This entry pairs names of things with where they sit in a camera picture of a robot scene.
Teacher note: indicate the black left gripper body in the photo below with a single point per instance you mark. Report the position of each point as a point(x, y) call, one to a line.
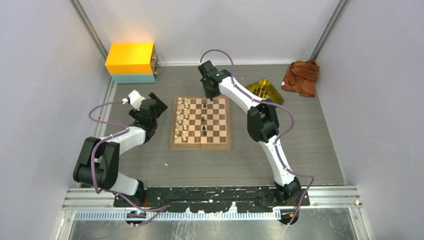
point(161, 108)

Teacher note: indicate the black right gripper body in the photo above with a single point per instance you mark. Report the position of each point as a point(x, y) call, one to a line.
point(209, 94)

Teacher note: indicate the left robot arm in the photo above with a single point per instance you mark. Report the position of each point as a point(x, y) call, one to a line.
point(98, 162)

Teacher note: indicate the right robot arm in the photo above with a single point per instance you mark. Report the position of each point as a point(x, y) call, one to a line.
point(262, 124)

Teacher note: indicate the wooden chess board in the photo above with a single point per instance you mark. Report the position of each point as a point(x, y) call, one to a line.
point(186, 127)

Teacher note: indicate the teal drawer box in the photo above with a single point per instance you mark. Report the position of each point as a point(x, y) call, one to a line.
point(134, 74)

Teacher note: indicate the yellow tin tray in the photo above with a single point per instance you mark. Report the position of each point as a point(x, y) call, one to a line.
point(264, 89)

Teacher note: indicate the yellow drawer box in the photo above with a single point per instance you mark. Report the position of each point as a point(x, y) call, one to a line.
point(132, 58)

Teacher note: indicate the brown cloth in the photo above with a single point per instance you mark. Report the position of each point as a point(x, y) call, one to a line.
point(301, 77)

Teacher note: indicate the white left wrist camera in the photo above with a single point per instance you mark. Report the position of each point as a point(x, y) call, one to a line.
point(135, 99)

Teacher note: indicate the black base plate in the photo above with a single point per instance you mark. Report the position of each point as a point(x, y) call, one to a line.
point(245, 199)

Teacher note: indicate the aluminium frame rail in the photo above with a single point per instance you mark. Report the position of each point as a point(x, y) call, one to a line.
point(87, 205)

